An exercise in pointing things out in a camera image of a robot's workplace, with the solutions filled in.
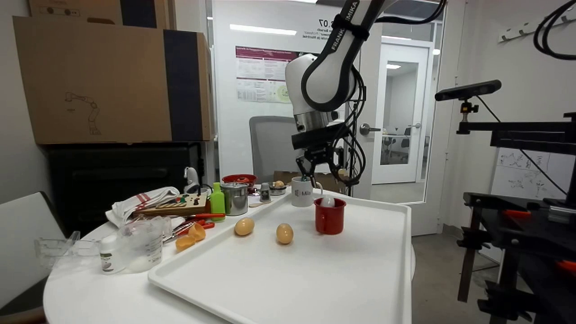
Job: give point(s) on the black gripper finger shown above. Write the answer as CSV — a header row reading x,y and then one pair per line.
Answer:
x,y
306,170
333,174

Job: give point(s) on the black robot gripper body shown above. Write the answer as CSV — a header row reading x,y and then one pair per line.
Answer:
x,y
319,145

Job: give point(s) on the white egg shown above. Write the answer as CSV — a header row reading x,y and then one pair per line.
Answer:
x,y
328,202

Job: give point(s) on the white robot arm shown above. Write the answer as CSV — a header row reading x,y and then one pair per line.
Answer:
x,y
328,93

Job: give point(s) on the steel bowl with egg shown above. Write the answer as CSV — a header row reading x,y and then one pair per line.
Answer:
x,y
278,186

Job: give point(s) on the red metal cup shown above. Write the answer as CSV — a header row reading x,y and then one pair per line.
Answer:
x,y
330,220

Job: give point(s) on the brown egg near cup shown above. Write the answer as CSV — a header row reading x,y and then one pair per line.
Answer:
x,y
285,235

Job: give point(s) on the steel metal cup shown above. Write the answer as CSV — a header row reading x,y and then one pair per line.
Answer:
x,y
236,199

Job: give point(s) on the brown egg far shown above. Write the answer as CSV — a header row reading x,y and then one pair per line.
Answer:
x,y
243,228

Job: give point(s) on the white ceramic mug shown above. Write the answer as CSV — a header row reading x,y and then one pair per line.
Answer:
x,y
303,192

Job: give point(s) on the red plastic bowl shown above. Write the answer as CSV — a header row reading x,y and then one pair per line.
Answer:
x,y
240,179

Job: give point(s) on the green plastic bottle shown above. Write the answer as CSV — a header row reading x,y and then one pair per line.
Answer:
x,y
216,199

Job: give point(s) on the white plastic tray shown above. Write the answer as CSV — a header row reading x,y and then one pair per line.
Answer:
x,y
360,276

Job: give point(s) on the black cabinet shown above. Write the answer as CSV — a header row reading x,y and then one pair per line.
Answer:
x,y
85,181

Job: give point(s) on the large cardboard box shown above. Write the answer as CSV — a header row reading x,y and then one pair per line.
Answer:
x,y
94,84

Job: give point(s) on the white chair right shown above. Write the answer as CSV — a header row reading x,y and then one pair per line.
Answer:
x,y
24,222

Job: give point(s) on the black stereo camera on stand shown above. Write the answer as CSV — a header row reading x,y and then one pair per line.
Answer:
x,y
468,91

